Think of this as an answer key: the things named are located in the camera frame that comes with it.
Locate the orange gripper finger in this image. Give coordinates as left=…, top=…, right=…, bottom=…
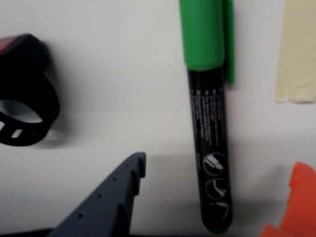
left=257, top=161, right=316, bottom=237

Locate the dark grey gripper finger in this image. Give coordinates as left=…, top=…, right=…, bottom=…
left=47, top=152, right=147, bottom=237

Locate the green cap black marker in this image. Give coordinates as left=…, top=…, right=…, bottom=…
left=178, top=0, right=235, bottom=235

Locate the long beige masking tape strip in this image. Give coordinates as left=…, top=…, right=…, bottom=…
left=275, top=0, right=316, bottom=104

